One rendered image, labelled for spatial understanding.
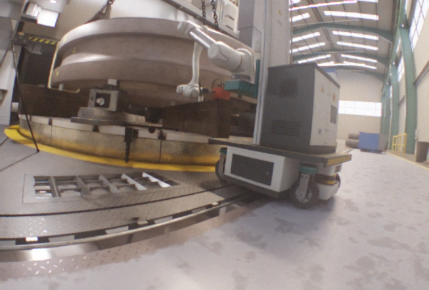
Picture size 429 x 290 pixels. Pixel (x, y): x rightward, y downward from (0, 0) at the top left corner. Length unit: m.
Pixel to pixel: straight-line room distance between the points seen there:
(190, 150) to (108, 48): 1.88
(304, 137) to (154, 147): 1.40
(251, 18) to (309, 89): 6.42
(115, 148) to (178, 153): 0.63
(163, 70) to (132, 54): 0.53
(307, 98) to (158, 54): 2.12
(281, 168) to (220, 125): 0.97
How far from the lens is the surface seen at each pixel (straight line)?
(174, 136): 2.03
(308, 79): 1.23
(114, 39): 3.11
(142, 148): 2.06
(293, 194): 1.25
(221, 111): 1.98
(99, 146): 2.17
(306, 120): 1.19
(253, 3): 7.83
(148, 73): 2.63
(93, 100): 2.38
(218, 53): 1.38
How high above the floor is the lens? 0.41
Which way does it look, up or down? 1 degrees down
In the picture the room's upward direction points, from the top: 6 degrees clockwise
